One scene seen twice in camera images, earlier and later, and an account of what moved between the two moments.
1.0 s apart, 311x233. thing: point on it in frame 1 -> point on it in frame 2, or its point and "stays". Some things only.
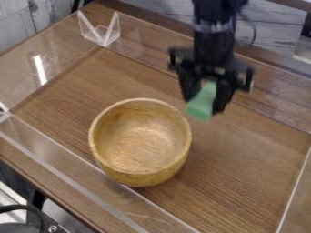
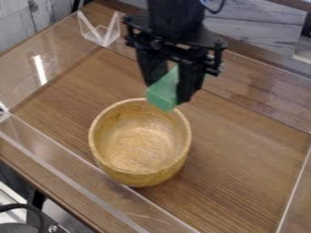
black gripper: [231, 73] -> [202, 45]
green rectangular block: [198, 106] -> [162, 93]
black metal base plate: [36, 224] stays
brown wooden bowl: [140, 140] stays
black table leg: [37, 199] stays
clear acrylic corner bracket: [100, 35] stays
